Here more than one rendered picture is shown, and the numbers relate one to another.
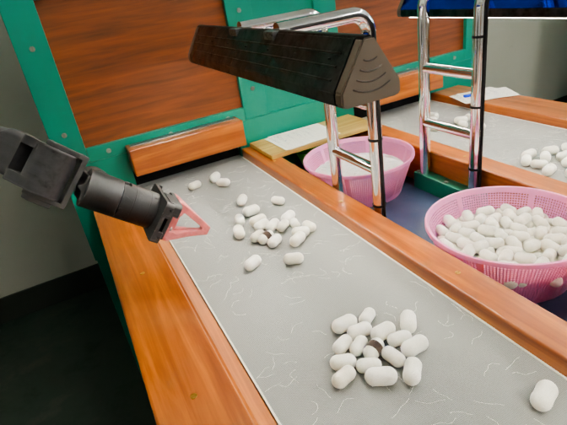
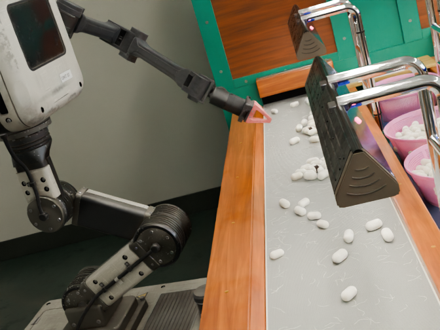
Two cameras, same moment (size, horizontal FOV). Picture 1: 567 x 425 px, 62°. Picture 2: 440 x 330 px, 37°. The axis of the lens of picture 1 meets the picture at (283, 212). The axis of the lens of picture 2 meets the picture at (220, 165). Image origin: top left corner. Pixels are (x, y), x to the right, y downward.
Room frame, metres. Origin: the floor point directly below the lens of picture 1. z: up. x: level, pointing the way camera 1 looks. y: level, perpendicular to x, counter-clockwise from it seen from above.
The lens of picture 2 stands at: (-1.10, -0.72, 1.39)
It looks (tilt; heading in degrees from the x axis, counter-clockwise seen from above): 18 degrees down; 31
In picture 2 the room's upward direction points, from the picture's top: 17 degrees counter-clockwise
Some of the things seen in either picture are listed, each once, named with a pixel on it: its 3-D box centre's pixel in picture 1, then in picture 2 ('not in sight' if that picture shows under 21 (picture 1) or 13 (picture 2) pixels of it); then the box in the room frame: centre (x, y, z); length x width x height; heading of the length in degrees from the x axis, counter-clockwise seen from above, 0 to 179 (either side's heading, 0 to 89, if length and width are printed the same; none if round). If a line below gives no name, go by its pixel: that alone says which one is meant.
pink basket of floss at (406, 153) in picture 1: (359, 172); (403, 98); (1.07, -0.20, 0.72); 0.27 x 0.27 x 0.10
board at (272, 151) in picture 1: (313, 135); (388, 71); (1.28, -0.12, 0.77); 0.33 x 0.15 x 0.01; 112
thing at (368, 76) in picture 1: (258, 51); (302, 27); (0.81, 0.00, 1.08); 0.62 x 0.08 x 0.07; 22
